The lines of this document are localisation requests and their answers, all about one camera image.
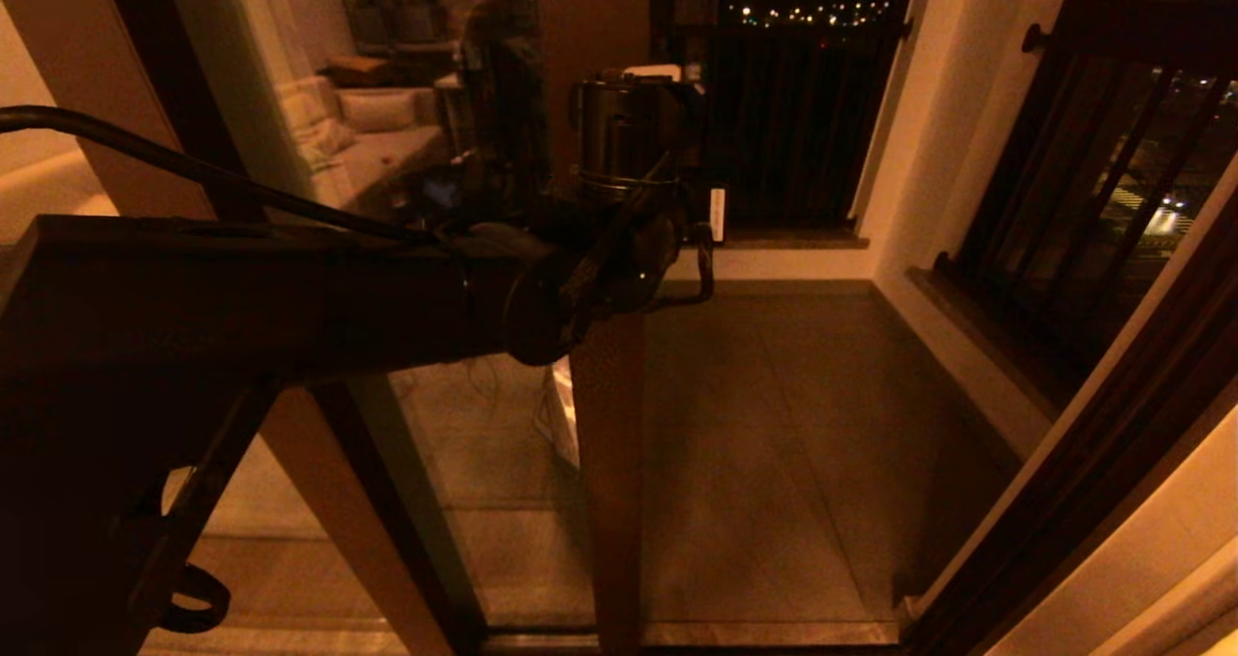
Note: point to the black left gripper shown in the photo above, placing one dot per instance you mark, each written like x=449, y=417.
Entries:
x=701, y=216

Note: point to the brown framed sliding glass door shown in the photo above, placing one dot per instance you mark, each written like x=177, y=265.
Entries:
x=609, y=443

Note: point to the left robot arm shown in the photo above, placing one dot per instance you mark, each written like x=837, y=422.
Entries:
x=242, y=298

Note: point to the dark brown door jamb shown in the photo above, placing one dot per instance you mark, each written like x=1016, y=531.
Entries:
x=1112, y=443

